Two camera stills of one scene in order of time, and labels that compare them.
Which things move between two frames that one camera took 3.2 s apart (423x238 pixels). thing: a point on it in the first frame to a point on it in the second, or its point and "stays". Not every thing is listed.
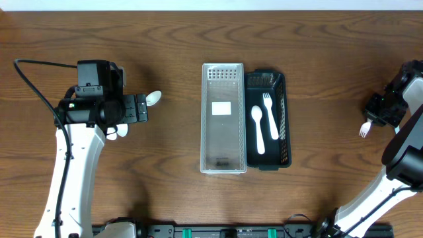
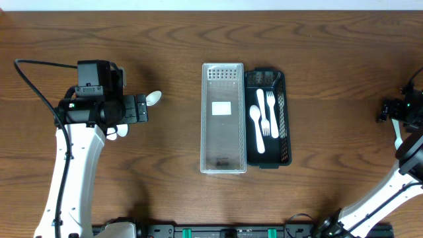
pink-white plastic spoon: x=256 y=114 stays
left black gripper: x=129 y=116 stays
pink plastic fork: x=365 y=128 to x=265 y=123
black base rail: x=248 y=231 stays
